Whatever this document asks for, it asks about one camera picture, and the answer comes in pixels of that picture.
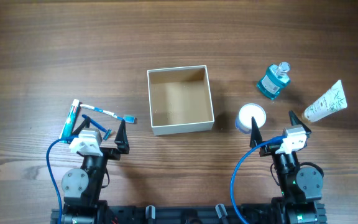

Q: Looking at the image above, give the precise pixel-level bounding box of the white cardboard box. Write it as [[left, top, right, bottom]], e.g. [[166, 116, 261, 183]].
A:
[[147, 65, 215, 136]]

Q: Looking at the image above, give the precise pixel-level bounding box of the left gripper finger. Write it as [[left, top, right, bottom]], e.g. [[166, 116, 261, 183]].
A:
[[71, 118, 90, 136], [114, 120, 130, 154]]

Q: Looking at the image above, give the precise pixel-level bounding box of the white round jar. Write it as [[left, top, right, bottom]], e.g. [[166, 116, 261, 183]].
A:
[[235, 103, 267, 134]]

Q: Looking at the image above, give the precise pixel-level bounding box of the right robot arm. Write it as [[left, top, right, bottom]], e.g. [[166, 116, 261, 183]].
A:
[[241, 111, 327, 224]]

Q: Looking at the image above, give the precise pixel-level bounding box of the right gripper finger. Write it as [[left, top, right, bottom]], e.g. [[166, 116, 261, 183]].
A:
[[288, 110, 311, 134], [250, 117, 263, 148]]

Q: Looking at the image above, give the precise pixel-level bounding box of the teal toothpaste tube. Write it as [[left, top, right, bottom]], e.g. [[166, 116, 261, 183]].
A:
[[60, 99, 80, 143]]

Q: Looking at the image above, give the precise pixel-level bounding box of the blue mouthwash bottle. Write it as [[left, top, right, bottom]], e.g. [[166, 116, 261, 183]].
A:
[[257, 62, 291, 100]]

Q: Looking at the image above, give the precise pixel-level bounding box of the left blue cable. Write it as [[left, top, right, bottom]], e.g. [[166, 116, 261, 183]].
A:
[[45, 134, 79, 224]]

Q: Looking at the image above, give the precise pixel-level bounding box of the white lotion tube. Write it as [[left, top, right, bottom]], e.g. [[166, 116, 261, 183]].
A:
[[302, 80, 347, 123]]

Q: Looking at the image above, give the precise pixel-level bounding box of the blue white toothbrush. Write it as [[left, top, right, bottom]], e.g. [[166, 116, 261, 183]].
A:
[[80, 104, 136, 124]]

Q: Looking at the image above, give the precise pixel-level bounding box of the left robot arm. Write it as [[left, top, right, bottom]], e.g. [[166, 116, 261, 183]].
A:
[[57, 120, 130, 224]]

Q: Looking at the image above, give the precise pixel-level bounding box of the blue disposable razor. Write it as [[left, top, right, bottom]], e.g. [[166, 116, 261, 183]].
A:
[[81, 114, 112, 141]]

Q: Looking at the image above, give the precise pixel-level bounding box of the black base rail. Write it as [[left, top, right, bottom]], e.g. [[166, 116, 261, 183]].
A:
[[50, 203, 328, 224]]

